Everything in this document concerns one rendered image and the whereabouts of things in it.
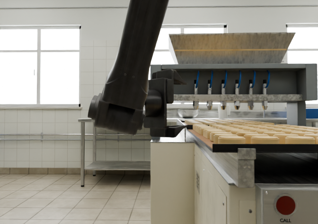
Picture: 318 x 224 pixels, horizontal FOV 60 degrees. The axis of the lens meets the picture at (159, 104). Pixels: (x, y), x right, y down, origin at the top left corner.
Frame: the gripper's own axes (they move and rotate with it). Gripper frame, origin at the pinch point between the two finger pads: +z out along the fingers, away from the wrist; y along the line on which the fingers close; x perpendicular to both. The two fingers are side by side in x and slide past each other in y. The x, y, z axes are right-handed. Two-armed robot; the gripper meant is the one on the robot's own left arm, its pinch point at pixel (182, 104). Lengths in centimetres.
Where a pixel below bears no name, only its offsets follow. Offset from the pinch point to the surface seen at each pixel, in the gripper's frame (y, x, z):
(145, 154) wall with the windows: 62, -284, 234
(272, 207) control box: 18.2, 20.8, -0.9
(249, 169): 11.9, 18.2, -3.6
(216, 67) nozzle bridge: -18, -27, 52
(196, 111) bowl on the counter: -4, -197, 251
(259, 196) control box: 16.7, 18.9, -1.5
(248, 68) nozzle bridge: -18, -17, 62
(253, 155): 9.4, 19.1, -3.6
